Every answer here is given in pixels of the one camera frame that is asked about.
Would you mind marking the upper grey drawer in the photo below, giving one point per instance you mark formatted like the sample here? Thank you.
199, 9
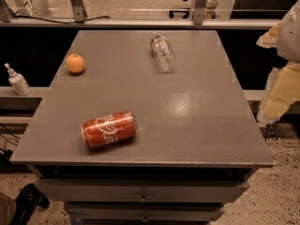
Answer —
141, 191

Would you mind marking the red coke can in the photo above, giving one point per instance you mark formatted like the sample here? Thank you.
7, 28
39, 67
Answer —
108, 129

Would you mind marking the grey drawer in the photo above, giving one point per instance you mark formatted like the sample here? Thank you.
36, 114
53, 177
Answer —
144, 212
141, 191

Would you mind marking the clear plastic water bottle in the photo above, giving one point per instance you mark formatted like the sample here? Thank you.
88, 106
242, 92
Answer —
162, 52

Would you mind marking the orange fruit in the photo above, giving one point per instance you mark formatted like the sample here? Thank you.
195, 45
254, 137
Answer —
75, 63

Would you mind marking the metal frame bracket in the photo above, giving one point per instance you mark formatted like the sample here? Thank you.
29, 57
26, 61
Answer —
198, 7
79, 12

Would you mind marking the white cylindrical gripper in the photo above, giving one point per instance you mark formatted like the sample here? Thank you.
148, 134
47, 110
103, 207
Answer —
291, 38

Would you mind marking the black shoe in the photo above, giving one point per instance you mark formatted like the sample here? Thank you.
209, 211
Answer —
27, 201

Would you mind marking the metal frame bracket left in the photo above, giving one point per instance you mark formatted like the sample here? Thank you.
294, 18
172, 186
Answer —
79, 12

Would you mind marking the lower grey drawer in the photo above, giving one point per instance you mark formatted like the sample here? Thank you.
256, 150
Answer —
144, 212

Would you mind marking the white pump dispenser bottle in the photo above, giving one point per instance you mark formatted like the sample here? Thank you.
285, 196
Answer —
17, 81

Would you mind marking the metal frame bracket right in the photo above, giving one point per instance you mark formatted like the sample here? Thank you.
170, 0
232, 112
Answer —
198, 7

